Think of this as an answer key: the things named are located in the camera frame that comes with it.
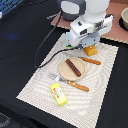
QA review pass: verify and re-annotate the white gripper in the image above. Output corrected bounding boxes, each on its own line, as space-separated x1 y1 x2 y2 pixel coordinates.
69 14 114 48

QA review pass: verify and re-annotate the orange bread loaf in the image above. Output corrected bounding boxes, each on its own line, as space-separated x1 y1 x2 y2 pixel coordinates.
84 45 97 56

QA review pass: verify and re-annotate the brown sausage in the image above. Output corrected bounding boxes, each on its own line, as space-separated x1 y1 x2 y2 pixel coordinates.
66 59 81 77

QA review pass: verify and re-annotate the yellow butter box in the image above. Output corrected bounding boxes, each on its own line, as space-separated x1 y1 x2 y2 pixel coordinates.
50 83 67 106

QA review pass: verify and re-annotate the blue milk carton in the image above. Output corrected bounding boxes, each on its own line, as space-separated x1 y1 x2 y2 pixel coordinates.
65 32 71 47

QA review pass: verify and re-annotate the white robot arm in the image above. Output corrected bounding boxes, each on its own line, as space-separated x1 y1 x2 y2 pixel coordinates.
57 0 114 48

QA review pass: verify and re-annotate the pink brown board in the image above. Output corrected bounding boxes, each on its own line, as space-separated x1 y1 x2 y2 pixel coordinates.
50 0 128 44

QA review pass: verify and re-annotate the beige bowl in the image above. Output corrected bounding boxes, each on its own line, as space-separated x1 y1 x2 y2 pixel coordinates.
121 7 128 30

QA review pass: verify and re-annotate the round beige plate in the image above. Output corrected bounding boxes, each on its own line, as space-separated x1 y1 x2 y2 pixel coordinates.
59 57 86 81

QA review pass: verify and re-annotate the beige woven placemat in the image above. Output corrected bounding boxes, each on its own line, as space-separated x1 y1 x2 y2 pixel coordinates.
16 32 120 128

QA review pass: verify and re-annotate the blue basket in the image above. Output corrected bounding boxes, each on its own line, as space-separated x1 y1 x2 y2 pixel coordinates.
0 0 23 15

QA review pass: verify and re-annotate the black cable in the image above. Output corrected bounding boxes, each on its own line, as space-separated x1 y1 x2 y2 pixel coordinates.
33 11 78 70

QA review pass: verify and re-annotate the wooden handled knife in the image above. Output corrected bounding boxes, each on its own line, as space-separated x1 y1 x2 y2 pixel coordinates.
61 51 102 66

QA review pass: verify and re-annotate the wooden handled fork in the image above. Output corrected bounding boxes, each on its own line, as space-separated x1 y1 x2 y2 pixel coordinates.
48 73 89 92

